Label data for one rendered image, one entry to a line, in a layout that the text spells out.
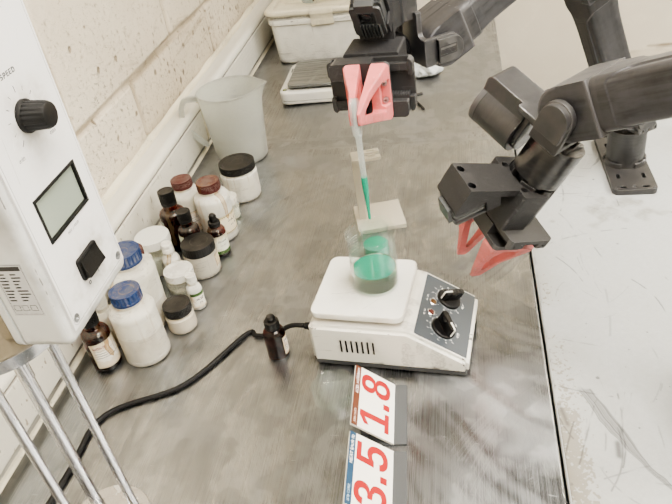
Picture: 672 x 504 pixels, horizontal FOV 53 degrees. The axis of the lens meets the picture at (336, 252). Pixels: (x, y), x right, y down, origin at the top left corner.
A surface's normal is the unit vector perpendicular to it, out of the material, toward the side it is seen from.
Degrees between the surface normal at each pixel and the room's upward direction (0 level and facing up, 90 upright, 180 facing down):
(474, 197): 110
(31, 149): 90
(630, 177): 0
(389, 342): 90
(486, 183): 30
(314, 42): 93
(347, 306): 0
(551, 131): 90
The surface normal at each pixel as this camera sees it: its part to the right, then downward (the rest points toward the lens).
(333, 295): -0.13, -0.81
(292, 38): -0.15, 0.64
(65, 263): 0.98, -0.03
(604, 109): -0.75, 0.50
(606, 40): 0.40, 0.51
